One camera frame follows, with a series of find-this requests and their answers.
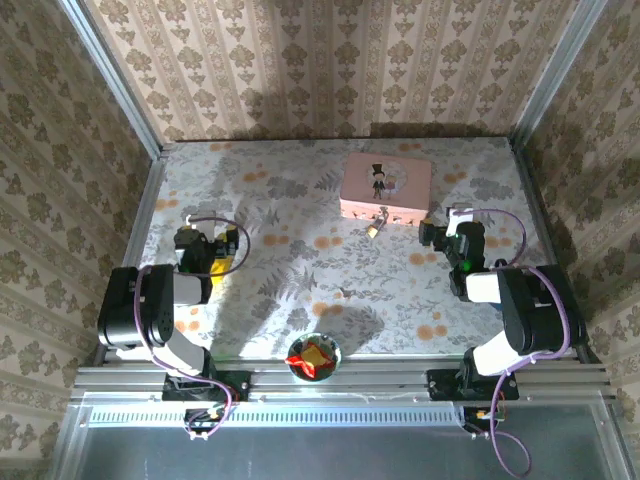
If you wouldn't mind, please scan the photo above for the pink tin box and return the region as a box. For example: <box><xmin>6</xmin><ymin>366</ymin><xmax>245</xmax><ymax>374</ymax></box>
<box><xmin>338</xmin><ymin>152</ymin><xmax>434</xmax><ymax>225</ymax></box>

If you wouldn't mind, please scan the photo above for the yellow toy banana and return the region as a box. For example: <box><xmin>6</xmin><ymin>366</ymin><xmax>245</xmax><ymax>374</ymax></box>
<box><xmin>208</xmin><ymin>252</ymin><xmax>237</xmax><ymax>289</ymax></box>

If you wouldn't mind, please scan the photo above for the red candy wrapper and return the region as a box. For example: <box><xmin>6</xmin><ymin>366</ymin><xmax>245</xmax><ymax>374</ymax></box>
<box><xmin>285</xmin><ymin>342</ymin><xmax>335</xmax><ymax>377</ymax></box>

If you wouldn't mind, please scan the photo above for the glass bowl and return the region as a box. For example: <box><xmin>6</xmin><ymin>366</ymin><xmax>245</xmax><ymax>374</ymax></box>
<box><xmin>285</xmin><ymin>332</ymin><xmax>344</xmax><ymax>384</ymax></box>

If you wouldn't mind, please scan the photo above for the grey metal sheet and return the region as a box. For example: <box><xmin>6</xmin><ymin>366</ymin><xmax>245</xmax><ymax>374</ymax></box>
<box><xmin>48</xmin><ymin>392</ymin><xmax>640</xmax><ymax>480</ymax></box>

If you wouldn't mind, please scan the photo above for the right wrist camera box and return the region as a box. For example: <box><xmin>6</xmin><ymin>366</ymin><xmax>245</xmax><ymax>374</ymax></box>
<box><xmin>446</xmin><ymin>203</ymin><xmax>475</xmax><ymax>237</ymax></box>

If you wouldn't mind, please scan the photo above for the aluminium table side rail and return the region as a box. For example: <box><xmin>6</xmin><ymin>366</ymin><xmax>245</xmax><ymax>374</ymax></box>
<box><xmin>508</xmin><ymin>137</ymin><xmax>602</xmax><ymax>365</ymax></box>
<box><xmin>93</xmin><ymin>154</ymin><xmax>170</xmax><ymax>367</ymax></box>

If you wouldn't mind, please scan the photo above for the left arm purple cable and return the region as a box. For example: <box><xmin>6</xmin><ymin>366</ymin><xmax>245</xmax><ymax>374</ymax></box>
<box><xmin>132</xmin><ymin>215</ymin><xmax>251</xmax><ymax>442</ymax></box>

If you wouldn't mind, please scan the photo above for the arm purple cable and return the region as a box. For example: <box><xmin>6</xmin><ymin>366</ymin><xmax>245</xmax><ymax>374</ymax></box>
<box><xmin>464</xmin><ymin>208</ymin><xmax>574</xmax><ymax>479</ymax></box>
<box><xmin>132</xmin><ymin>215</ymin><xmax>251</xmax><ymax>442</ymax></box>

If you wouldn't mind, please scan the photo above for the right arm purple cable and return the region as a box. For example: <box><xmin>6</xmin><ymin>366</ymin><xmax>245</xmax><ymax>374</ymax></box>
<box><xmin>464</xmin><ymin>208</ymin><xmax>574</xmax><ymax>479</ymax></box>

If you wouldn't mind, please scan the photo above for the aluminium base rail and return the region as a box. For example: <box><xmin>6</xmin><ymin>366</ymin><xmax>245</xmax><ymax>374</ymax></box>
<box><xmin>69</xmin><ymin>355</ymin><xmax>620</xmax><ymax>402</ymax></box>

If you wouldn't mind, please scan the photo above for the black cable connector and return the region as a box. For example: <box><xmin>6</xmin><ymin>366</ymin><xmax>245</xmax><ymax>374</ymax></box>
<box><xmin>461</xmin><ymin>405</ymin><xmax>507</xmax><ymax>437</ymax></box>
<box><xmin>183</xmin><ymin>406</ymin><xmax>227</xmax><ymax>437</ymax></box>

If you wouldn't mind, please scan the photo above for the aluminium frame post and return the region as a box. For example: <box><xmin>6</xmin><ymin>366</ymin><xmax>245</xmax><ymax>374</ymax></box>
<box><xmin>58</xmin><ymin>0</ymin><xmax>165</xmax><ymax>160</ymax></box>
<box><xmin>510</xmin><ymin>0</ymin><xmax>610</xmax><ymax>147</ymax></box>

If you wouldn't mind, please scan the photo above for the slotted cable duct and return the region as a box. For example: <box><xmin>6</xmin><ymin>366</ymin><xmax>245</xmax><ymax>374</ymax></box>
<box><xmin>87</xmin><ymin>403</ymin><xmax>467</xmax><ymax>427</ymax></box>

